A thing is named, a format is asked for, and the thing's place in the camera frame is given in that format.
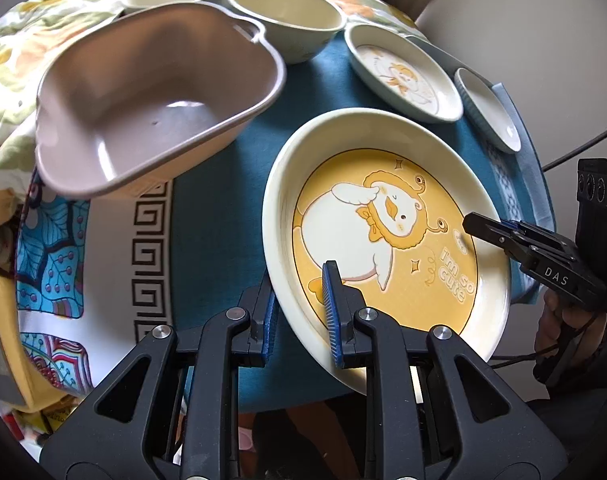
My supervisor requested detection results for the pink eared baking dish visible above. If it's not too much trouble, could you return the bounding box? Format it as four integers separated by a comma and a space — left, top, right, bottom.
34, 3, 286, 200

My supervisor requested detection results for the black camera box right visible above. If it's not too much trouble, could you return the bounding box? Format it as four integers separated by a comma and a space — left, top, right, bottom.
575, 158, 607, 282

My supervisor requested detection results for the colourful patterned cloth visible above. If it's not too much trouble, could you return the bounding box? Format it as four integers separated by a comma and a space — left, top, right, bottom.
15, 176, 172, 396

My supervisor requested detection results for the small duck plate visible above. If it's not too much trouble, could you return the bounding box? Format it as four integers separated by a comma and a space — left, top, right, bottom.
343, 24, 464, 124

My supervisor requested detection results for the small blue ribbed dish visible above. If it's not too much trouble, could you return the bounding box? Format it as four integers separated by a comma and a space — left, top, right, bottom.
454, 67, 521, 154

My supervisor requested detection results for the teal blue towel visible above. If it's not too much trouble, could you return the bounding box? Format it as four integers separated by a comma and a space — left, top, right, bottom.
171, 29, 556, 414

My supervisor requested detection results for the large yellow duck plate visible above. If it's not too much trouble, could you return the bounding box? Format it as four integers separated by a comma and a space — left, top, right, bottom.
262, 107, 511, 392

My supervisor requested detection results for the black cable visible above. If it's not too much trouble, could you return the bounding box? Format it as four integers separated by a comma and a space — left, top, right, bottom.
542, 118, 607, 174

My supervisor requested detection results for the right hand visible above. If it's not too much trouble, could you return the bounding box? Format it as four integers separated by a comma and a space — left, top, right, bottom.
534, 288, 607, 376

